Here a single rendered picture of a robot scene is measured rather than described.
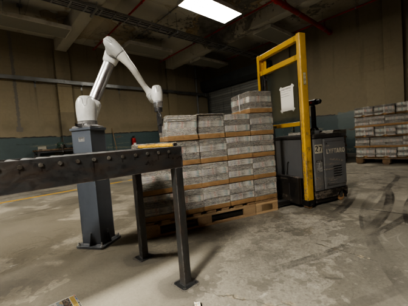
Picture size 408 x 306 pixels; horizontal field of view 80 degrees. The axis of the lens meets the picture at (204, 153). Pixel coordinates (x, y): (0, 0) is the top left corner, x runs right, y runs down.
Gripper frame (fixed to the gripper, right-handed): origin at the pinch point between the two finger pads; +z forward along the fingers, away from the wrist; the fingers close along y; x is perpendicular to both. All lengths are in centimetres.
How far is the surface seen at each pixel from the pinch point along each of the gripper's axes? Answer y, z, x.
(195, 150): -18.1, 22.3, -27.3
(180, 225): -101, 60, 16
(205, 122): -17.6, -2.8, -40.1
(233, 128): -19, 4, -69
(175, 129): -19.4, 2.2, -9.7
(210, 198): -18, 70, -40
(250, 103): -18, -21, -92
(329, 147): -33, 32, -183
